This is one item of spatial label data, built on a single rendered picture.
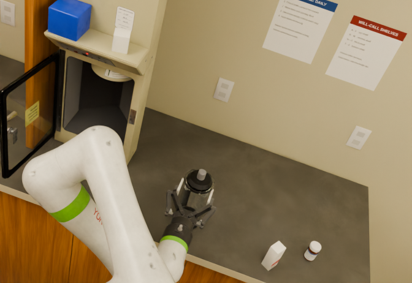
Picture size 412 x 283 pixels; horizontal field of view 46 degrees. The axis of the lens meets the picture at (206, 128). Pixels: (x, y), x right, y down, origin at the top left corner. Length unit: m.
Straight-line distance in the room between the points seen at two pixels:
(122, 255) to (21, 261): 1.23
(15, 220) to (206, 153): 0.83
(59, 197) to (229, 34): 1.04
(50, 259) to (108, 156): 1.03
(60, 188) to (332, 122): 1.28
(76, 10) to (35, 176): 0.57
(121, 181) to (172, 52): 1.03
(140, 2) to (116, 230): 0.75
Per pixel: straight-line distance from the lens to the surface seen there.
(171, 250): 1.50
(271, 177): 2.16
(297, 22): 1.96
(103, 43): 1.63
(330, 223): 2.12
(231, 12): 1.99
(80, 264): 2.14
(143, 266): 1.11
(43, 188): 1.33
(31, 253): 2.24
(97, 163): 1.24
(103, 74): 1.80
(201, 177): 1.68
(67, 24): 1.60
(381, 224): 2.60
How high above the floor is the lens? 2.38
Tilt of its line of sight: 39 degrees down
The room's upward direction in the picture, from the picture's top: 18 degrees clockwise
